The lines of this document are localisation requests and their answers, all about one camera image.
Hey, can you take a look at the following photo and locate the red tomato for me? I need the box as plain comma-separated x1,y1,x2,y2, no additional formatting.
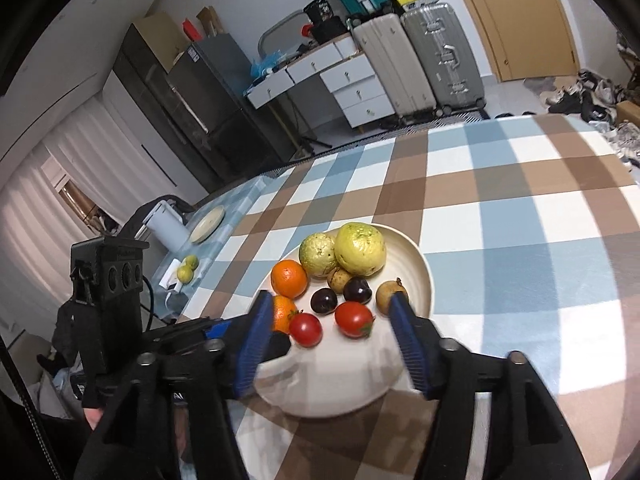
288,312,323,348
334,301,375,339

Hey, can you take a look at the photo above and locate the dark purple plum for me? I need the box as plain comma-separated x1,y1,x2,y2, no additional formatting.
343,278,372,304

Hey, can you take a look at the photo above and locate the person's left hand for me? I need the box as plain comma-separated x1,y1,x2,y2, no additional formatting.
84,408,104,430

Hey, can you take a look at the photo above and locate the front orange tangerine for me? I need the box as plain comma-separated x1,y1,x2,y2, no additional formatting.
272,295,298,334

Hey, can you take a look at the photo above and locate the orange tangerine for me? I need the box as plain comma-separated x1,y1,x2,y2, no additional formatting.
272,295,298,334
270,259,308,299

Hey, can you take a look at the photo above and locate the rear orange tangerine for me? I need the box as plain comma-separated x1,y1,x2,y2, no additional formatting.
270,259,308,299

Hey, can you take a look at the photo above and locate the green lime pair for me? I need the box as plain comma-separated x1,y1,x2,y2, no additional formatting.
176,255,200,284

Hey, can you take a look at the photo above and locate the cream round plate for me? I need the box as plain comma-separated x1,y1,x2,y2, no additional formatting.
254,224,435,418

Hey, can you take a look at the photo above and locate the left brown longan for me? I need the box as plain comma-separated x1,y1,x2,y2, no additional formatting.
326,266,352,295

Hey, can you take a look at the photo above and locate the brown longan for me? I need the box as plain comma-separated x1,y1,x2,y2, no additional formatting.
375,278,409,315
326,266,352,295

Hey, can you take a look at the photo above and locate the green mottled guava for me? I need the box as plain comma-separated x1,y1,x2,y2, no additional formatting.
298,232,337,278

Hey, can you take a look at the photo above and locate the small side plate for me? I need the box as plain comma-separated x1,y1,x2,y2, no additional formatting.
190,205,226,244

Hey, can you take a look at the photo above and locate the white curtain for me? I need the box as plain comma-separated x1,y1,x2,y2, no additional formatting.
1,96,172,339

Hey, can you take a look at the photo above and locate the right brown longan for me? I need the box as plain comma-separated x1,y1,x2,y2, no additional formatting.
375,278,409,315

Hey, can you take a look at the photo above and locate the yellow guava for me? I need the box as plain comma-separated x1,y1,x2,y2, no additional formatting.
334,222,387,278

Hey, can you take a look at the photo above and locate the white kettle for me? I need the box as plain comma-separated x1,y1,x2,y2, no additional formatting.
142,200,190,252

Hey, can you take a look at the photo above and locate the checkered tablecloth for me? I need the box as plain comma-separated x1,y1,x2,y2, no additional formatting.
184,115,639,479

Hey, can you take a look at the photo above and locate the black refrigerator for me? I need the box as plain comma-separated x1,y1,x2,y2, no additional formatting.
114,24,297,193

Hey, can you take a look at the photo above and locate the white drawer desk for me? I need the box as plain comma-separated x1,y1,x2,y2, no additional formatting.
246,34,396,129

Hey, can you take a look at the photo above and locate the cardboard box on fridge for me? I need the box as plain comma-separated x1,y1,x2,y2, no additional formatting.
132,12,190,73

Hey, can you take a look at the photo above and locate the beige suitcase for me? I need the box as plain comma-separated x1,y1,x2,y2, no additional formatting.
352,14,437,117

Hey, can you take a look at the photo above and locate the silver suitcase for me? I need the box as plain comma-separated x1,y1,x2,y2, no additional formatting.
400,2,486,115

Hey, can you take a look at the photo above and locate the wooden door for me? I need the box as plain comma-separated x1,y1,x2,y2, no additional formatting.
463,0,578,81

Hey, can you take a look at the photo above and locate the black camera box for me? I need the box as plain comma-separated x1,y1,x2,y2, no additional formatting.
70,236,149,310

